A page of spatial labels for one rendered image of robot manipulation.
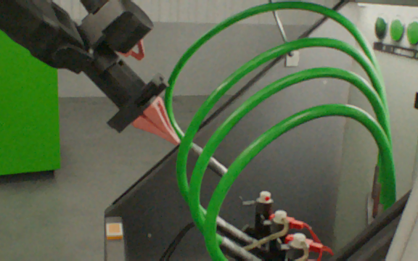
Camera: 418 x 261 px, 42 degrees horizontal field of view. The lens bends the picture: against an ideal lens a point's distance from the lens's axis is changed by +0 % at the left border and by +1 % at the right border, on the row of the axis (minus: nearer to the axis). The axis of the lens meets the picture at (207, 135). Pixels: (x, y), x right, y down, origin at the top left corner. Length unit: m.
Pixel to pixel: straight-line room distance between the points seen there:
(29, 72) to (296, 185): 3.01
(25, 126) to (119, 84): 3.32
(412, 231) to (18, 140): 3.73
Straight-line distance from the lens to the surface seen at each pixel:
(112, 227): 1.13
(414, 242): 0.55
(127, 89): 0.81
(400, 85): 1.07
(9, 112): 4.08
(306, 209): 1.30
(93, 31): 0.80
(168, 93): 0.96
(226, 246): 0.73
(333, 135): 1.27
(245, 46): 7.77
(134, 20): 0.79
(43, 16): 0.74
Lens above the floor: 1.44
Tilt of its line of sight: 15 degrees down
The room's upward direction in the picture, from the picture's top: 3 degrees clockwise
